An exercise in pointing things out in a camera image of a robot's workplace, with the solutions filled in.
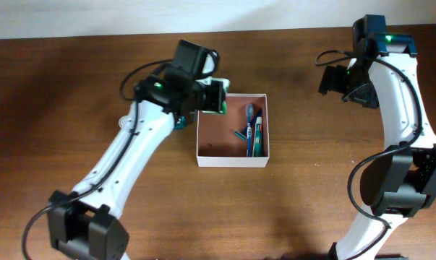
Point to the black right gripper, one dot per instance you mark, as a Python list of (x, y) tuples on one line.
[(333, 79)]

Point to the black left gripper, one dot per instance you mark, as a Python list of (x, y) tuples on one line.
[(218, 94)]

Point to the green white packet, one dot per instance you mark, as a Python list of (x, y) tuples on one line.
[(221, 111)]

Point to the clear pump soap bottle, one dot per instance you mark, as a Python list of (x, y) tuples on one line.
[(123, 121)]

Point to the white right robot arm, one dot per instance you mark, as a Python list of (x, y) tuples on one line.
[(391, 186)]

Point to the teal mouthwash bottle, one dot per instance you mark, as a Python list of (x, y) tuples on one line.
[(180, 123)]

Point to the white cardboard box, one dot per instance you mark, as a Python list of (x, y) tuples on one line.
[(219, 146)]

